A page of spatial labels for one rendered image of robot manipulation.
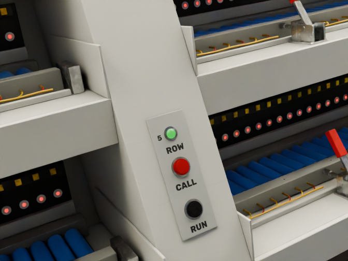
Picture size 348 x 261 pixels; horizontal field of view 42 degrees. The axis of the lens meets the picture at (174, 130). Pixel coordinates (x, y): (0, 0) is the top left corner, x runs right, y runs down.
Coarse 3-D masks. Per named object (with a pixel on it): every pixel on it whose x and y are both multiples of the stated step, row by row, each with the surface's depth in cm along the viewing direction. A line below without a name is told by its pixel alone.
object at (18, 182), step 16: (16, 176) 52; (32, 176) 53; (48, 176) 54; (64, 176) 55; (0, 192) 52; (16, 192) 53; (32, 192) 54; (48, 192) 55; (64, 192) 56; (0, 208) 52; (16, 208) 53; (32, 208) 54
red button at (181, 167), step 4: (180, 160) 44; (184, 160) 44; (176, 164) 43; (180, 164) 44; (184, 164) 44; (188, 164) 44; (176, 168) 43; (180, 168) 44; (184, 168) 44; (188, 168) 44; (176, 172) 43; (180, 172) 43; (184, 172) 44
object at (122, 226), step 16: (96, 192) 56; (48, 208) 55; (64, 208) 56; (112, 208) 51; (0, 224) 53; (16, 224) 53; (32, 224) 54; (96, 224) 58; (112, 224) 53; (128, 224) 47; (96, 240) 54; (112, 240) 49; (128, 240) 49; (144, 240) 44; (128, 256) 45; (144, 256) 45; (160, 256) 41
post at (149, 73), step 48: (48, 0) 53; (96, 0) 43; (144, 0) 45; (48, 48) 59; (144, 48) 44; (144, 96) 44; (192, 96) 46; (144, 144) 43; (144, 192) 42; (192, 240) 44; (240, 240) 46
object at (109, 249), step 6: (108, 246) 48; (96, 252) 48; (102, 252) 47; (108, 252) 47; (114, 252) 47; (78, 258) 47; (84, 258) 47; (90, 258) 47; (96, 258) 46; (102, 258) 46; (108, 258) 47; (114, 258) 47
